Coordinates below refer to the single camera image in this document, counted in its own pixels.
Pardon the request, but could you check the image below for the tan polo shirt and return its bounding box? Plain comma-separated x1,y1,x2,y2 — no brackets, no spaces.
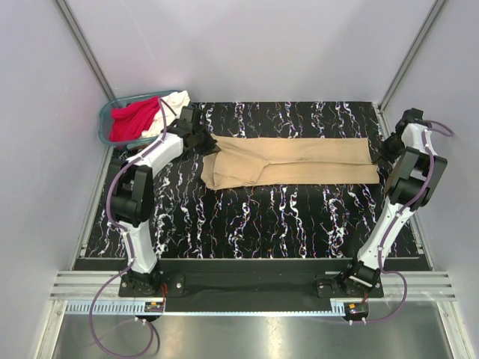
201,136,379,191

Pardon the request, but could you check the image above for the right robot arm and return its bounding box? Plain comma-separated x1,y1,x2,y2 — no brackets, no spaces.
334,108,454,297

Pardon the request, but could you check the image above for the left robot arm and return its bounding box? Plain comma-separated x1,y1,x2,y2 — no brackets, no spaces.
106,106,219,296

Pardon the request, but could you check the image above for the white shirt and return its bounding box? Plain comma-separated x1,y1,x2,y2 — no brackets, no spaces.
141,90,190,138

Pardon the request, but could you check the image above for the red shirt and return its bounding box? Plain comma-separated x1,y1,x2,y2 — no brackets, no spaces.
109,96,160,142

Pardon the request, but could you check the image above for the teal laundry basket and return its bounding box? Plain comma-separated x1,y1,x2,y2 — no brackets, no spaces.
98,90,191,149

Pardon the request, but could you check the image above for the right aluminium frame post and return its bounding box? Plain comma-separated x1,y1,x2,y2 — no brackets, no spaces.
377,0,448,113

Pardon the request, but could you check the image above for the aluminium frame post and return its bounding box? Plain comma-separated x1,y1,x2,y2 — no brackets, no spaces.
52,0,116,100
377,0,448,113

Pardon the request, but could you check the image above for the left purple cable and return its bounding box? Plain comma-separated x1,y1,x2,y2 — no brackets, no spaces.
89,96,180,356

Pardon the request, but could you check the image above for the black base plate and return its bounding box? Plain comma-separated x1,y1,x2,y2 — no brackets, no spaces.
119,259,381,309

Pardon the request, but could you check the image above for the left aluminium frame post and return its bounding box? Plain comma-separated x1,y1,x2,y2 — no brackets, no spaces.
52,0,116,100

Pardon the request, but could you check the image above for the aluminium rail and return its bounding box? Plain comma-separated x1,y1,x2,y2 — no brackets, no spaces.
49,271,455,301

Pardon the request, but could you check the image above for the white slotted cable duct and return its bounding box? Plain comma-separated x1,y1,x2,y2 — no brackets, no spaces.
65,298,370,317

